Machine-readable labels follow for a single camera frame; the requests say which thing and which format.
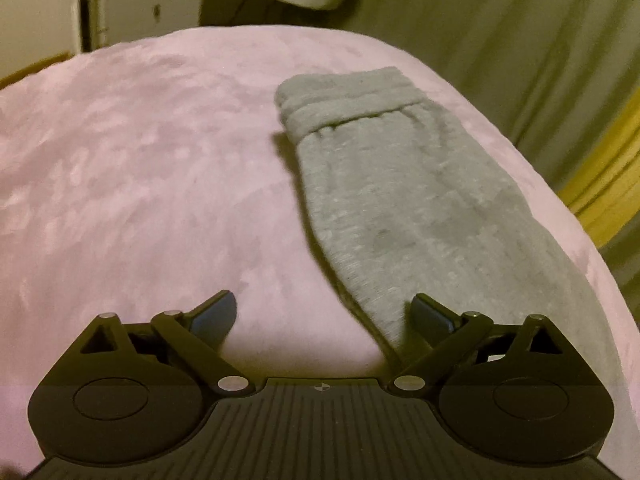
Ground white cabinet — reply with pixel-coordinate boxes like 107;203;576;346
89;0;212;51

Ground olive green curtain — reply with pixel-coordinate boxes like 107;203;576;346
344;0;639;310

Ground grey knit pants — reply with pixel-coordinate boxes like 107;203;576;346
276;67;624;393

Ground pink fleece blanket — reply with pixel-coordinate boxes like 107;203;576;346
1;26;639;479

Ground yellow curtain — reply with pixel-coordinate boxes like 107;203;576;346
559;91;639;248

